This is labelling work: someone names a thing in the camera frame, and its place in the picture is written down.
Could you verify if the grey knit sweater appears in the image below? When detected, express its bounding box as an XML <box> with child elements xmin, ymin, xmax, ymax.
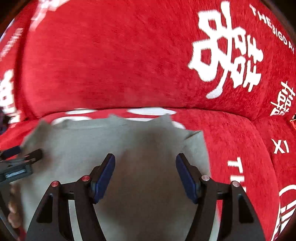
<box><xmin>20</xmin><ymin>115</ymin><xmax>211</xmax><ymax>240</ymax></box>

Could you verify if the person's left hand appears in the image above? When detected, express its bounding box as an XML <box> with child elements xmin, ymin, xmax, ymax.
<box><xmin>8</xmin><ymin>184</ymin><xmax>23</xmax><ymax>228</ymax></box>

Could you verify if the red wedding sofa cover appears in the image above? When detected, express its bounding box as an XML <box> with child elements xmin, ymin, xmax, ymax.
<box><xmin>1</xmin><ymin>1</ymin><xmax>295</xmax><ymax>240</ymax></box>

